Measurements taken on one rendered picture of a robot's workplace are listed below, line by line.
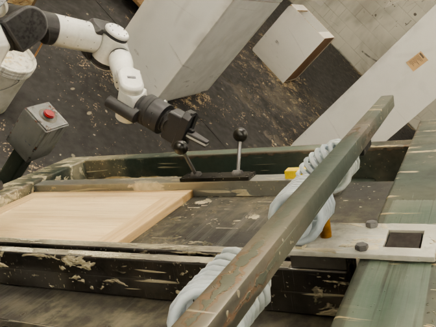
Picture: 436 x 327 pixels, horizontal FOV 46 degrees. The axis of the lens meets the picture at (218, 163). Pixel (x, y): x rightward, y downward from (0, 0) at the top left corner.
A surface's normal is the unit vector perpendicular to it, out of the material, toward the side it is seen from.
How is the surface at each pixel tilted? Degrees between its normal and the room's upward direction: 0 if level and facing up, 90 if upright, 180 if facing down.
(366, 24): 90
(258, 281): 39
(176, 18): 90
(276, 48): 90
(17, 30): 54
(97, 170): 90
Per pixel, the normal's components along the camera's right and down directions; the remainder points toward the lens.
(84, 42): 0.52, 0.72
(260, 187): -0.43, 0.29
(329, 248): -0.16, -0.96
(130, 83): 0.24, -0.73
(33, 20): 0.73, 0.25
